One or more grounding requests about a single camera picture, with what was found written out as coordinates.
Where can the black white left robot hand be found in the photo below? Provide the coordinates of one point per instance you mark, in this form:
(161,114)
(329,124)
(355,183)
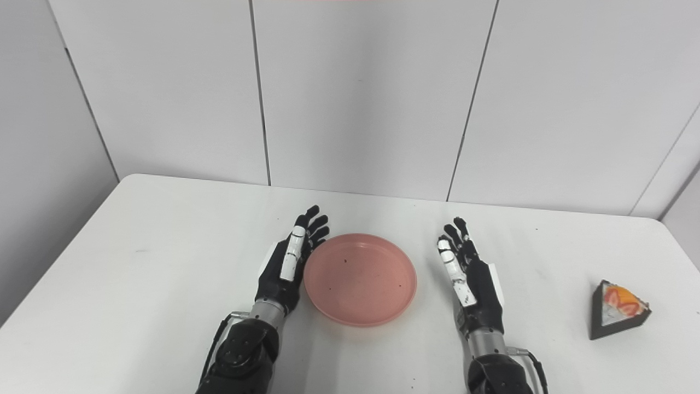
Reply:
(276,287)

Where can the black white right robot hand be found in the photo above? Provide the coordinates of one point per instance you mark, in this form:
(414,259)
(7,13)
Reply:
(484,295)

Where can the pink round plate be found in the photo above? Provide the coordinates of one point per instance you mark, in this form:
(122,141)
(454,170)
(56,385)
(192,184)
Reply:
(361,279)

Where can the triangular cake slice with fruit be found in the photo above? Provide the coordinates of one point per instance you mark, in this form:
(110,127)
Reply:
(615,306)

